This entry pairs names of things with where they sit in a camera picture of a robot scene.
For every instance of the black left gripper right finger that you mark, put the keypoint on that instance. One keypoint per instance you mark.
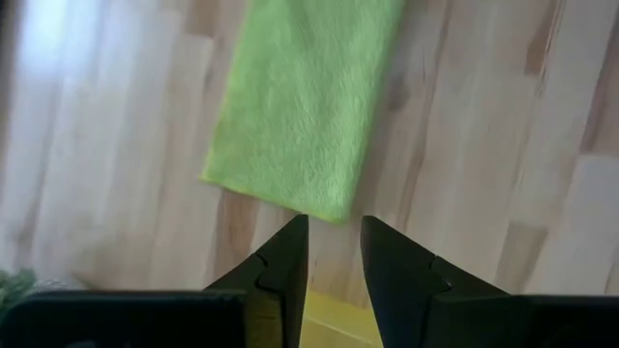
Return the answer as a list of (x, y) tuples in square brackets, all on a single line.
[(411, 309)]

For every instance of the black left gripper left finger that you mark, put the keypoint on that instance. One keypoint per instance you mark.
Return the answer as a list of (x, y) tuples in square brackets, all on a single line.
[(275, 309)]

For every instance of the yellow-green microfiber towel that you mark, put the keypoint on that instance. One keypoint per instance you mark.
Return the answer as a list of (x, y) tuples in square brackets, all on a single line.
[(300, 121)]

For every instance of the yellow plastic basket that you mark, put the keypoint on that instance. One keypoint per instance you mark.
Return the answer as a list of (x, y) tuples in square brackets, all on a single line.
[(333, 328)]

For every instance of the green spiky plant ball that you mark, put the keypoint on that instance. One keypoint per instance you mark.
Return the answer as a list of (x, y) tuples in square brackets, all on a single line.
[(14, 285)]

